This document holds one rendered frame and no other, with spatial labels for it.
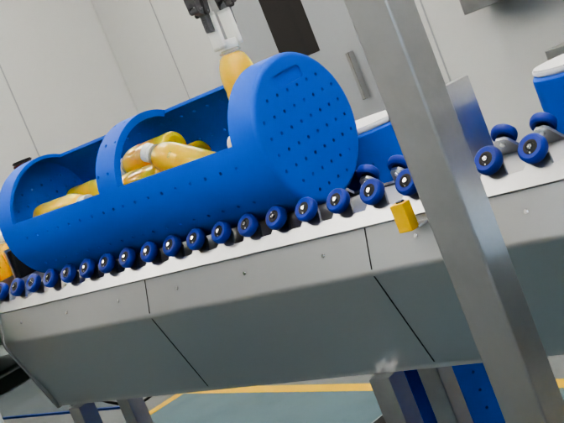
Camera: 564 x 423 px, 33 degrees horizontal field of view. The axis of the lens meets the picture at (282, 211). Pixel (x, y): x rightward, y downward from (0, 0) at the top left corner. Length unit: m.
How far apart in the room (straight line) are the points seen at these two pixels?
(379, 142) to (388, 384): 0.53
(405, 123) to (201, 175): 0.65
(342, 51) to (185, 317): 4.13
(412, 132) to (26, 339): 1.45
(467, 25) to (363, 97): 0.84
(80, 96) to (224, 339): 5.71
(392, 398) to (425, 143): 0.69
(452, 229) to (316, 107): 0.63
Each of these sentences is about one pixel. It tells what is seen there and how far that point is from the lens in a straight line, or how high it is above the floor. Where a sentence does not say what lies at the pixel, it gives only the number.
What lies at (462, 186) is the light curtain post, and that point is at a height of 0.98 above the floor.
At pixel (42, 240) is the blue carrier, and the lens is 2.22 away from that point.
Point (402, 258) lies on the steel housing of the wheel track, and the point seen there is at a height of 0.85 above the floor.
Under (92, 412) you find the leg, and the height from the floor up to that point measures 0.60.
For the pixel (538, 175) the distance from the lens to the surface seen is 1.43.
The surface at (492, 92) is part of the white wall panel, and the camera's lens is 5.44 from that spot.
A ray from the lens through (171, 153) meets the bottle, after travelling 1.89.
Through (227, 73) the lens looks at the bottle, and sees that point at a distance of 1.80.
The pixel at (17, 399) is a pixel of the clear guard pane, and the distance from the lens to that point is 3.48.
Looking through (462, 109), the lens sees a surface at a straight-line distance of 1.58.
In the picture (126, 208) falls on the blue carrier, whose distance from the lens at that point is 1.96.
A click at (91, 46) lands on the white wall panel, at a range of 7.72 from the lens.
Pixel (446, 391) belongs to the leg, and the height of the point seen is 0.52.
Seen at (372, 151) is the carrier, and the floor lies 0.98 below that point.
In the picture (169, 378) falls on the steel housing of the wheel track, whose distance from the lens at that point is 2.18.
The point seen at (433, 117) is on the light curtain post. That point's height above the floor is 1.08.
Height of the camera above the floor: 1.19
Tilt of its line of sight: 7 degrees down
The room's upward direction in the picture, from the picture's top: 22 degrees counter-clockwise
